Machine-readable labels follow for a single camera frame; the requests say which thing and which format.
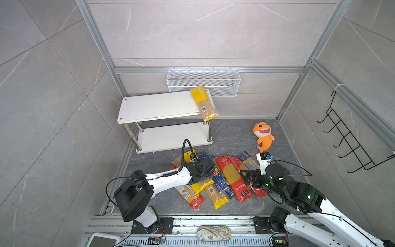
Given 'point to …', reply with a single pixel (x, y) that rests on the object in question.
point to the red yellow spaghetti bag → (238, 184)
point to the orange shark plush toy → (263, 130)
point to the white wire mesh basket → (221, 82)
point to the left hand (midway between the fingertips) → (205, 172)
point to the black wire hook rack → (356, 148)
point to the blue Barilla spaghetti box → (220, 183)
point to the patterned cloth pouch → (214, 233)
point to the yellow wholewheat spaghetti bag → (197, 187)
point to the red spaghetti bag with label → (187, 193)
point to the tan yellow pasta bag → (177, 162)
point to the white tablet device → (102, 240)
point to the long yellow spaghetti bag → (208, 186)
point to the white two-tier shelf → (162, 122)
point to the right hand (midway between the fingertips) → (247, 170)
